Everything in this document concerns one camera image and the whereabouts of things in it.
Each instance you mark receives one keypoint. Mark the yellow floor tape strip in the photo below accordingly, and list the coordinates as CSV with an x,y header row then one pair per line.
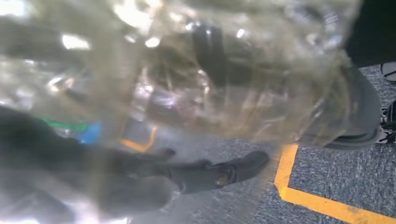
x,y
286,173

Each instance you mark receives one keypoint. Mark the blue metal shelf rack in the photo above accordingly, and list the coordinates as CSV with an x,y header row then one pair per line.
x,y
91,134

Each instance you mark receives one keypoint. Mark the clear plastic film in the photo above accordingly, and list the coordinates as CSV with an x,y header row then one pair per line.
x,y
263,102

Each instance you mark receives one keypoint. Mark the yellow floor tape outline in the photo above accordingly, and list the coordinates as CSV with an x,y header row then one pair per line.
x,y
139,147

